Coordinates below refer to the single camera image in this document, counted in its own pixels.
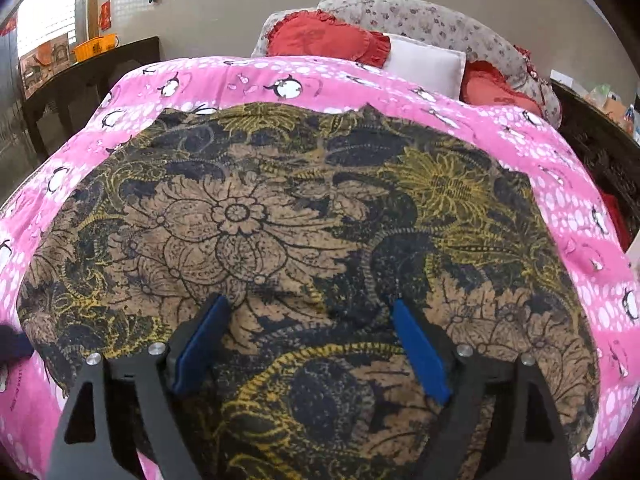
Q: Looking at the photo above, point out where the pink penguin print blanket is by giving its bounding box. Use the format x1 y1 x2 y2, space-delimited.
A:
0 55 640 480

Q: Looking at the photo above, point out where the dark wooden table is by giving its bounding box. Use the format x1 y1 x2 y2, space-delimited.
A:
20 36 161 161

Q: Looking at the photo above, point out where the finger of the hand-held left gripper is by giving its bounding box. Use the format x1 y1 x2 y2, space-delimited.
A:
0 325 36 361

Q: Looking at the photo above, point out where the window with blinds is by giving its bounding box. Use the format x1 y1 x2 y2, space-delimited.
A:
17 0 81 56

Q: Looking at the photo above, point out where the white pillow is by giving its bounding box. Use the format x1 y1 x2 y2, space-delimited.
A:
382 34 467 98

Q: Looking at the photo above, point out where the red heart pillow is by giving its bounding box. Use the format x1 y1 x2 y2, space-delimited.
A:
460 60 543 118
267 10 392 68

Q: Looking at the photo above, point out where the orange plastic basket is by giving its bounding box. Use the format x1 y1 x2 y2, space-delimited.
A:
71 34 118 63

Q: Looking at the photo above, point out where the red cloth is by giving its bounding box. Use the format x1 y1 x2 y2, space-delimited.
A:
600 192 632 251

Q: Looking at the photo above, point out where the orange brown picture board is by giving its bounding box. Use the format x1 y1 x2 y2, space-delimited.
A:
19 32 71 98

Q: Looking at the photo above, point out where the brown floral patterned shirt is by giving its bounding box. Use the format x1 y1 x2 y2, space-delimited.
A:
15 102 601 480

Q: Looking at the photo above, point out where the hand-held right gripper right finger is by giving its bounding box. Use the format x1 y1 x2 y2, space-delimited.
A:
391 300 573 480

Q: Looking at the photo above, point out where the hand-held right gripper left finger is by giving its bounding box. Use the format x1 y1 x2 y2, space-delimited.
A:
47 294 232 480

